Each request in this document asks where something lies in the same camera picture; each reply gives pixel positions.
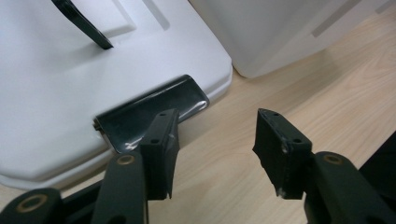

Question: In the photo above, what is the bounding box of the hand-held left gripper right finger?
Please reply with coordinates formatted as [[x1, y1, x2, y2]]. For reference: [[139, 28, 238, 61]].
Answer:
[[252, 107, 314, 201]]

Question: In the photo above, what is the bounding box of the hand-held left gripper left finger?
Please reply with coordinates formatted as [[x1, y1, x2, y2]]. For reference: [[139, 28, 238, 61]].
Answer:
[[138, 107, 181, 201]]

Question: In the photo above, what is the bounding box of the black box latch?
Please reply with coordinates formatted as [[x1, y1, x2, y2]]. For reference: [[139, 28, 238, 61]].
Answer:
[[92, 74, 210, 155]]

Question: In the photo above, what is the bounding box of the white plastic bin lid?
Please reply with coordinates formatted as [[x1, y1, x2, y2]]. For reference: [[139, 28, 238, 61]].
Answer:
[[0, 0, 233, 191]]

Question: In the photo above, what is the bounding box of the white plastic container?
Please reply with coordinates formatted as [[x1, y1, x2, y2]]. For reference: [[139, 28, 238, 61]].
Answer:
[[188, 0, 396, 79]]

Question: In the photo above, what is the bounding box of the black box handle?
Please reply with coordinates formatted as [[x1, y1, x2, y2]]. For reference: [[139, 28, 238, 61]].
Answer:
[[50, 0, 115, 50]]

